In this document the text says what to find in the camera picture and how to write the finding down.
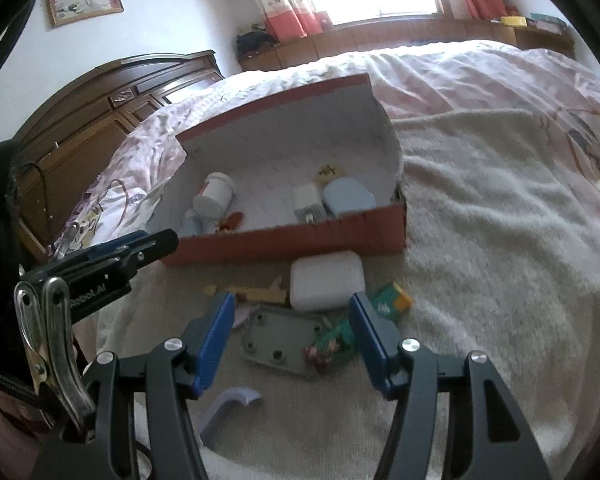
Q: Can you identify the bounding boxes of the metal spring clip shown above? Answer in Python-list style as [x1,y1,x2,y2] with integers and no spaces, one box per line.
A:
[50,221,83,260]
[12,276,97,436]

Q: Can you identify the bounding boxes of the wooden window bench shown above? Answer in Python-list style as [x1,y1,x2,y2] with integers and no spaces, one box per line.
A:
[237,15,577,74]

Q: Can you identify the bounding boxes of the black bag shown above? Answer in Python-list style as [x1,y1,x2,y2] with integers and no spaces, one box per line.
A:
[235,30,276,56]

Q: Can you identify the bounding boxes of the white fleece blanket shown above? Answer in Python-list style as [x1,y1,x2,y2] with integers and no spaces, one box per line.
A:
[97,107,600,480]

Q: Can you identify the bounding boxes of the red cardboard box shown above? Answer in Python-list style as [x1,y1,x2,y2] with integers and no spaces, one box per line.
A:
[160,73,408,267]

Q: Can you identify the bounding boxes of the lilac plastic hook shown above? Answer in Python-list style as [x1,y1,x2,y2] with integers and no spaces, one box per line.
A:
[199,385,264,449]

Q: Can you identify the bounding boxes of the white rounded case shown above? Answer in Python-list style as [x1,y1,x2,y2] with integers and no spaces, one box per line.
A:
[290,251,366,312]

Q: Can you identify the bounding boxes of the green red toy figure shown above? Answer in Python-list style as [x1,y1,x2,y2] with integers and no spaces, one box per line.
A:
[303,321,357,374]

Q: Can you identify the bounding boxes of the stack of books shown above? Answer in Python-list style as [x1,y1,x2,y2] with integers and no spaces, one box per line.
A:
[527,12,569,34]

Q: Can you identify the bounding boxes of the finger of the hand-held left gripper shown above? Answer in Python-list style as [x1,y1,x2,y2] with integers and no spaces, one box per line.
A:
[107,228,181,281]
[55,232,148,261]

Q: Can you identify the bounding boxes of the white pill bottle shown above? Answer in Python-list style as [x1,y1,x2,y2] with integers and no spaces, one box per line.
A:
[193,172,236,219]

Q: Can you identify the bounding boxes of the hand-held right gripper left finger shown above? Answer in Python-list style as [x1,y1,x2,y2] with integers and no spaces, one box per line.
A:
[87,291,237,480]

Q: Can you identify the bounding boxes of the black braided cable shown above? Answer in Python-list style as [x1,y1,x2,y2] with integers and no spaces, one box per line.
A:
[0,364,58,413]
[17,161,50,223]

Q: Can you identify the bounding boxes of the white charger plug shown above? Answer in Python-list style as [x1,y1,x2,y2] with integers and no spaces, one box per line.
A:
[294,184,329,224]

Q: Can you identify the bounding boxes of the light blue plastic piece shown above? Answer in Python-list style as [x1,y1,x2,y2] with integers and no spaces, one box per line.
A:
[324,178,377,219]

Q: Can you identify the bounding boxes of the small red toy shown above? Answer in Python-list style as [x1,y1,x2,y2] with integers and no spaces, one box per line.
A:
[217,212,244,234]

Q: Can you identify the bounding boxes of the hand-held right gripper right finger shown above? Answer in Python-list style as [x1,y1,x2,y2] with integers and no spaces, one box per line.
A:
[348,291,551,480]

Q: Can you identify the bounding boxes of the pink printed quilt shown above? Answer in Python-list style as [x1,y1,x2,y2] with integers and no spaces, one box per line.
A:
[55,37,600,281]

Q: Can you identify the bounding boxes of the wooden puzzle piece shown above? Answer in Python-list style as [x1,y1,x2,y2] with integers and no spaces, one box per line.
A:
[204,277,288,307]

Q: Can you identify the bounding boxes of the dark wooden headboard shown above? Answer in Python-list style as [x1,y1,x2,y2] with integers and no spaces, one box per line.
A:
[10,50,226,257]

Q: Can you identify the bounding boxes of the grey plastic enclosure lid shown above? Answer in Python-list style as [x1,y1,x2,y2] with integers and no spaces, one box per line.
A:
[241,305,327,379]

